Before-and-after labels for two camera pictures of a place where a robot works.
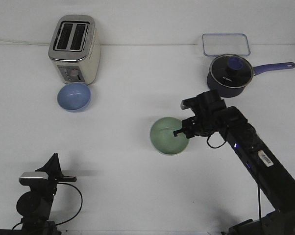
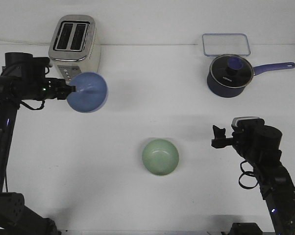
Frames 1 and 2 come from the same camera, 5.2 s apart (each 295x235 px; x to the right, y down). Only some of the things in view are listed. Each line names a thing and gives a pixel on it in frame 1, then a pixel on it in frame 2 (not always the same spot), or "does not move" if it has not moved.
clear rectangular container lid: x=219 y=44 does not move
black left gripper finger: x=52 y=168 -> x=62 y=94
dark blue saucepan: x=229 y=92 does not move
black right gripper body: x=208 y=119 -> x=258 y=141
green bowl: x=162 y=138 -> x=160 y=157
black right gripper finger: x=188 y=131 -> x=219 y=137
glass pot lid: x=231 y=71 does not move
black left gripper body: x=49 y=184 -> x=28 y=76
